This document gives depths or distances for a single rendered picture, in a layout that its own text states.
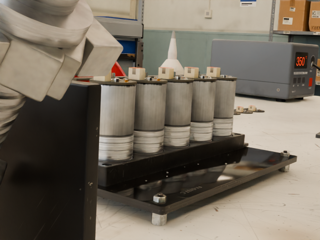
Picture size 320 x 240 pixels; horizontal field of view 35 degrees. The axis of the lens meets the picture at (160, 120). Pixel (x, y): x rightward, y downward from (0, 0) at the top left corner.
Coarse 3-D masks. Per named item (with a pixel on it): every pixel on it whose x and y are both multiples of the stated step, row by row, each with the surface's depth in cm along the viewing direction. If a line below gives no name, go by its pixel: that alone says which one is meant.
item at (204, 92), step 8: (200, 80) 32; (200, 88) 32; (208, 88) 33; (192, 96) 33; (200, 96) 32; (208, 96) 33; (192, 104) 33; (200, 104) 33; (208, 104) 33; (192, 112) 33; (200, 112) 33; (208, 112) 33; (192, 120) 33; (200, 120) 33; (208, 120) 33; (192, 128) 33; (200, 128) 33; (208, 128) 33; (192, 136) 33; (200, 136) 33; (208, 136) 33
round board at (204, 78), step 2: (180, 76) 33; (182, 76) 34; (200, 76) 33; (202, 76) 33; (204, 76) 33; (206, 76) 34; (190, 78) 32; (192, 78) 32; (194, 78) 32; (196, 78) 32; (198, 78) 33; (200, 78) 33; (202, 78) 33; (204, 78) 33; (206, 78) 33; (212, 78) 33; (214, 78) 34; (216, 78) 34; (204, 80) 32; (206, 80) 32; (208, 80) 32; (210, 80) 33; (212, 80) 33; (214, 80) 33
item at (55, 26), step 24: (0, 0) 5; (24, 0) 5; (48, 0) 5; (72, 0) 6; (0, 24) 5; (24, 24) 5; (48, 24) 5; (72, 24) 6; (0, 96) 6; (24, 96) 6; (0, 120) 6; (0, 144) 7
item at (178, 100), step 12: (168, 84) 30; (180, 84) 30; (192, 84) 31; (168, 96) 30; (180, 96) 30; (168, 108) 30; (180, 108) 30; (168, 120) 30; (180, 120) 31; (168, 132) 31; (180, 132) 31; (168, 144) 31; (180, 144) 31
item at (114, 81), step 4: (92, 80) 26; (96, 80) 26; (112, 80) 26; (116, 80) 26; (120, 80) 27; (124, 80) 27; (128, 80) 27; (132, 80) 27; (112, 84) 26; (116, 84) 26; (120, 84) 26; (124, 84) 26; (128, 84) 26; (132, 84) 26
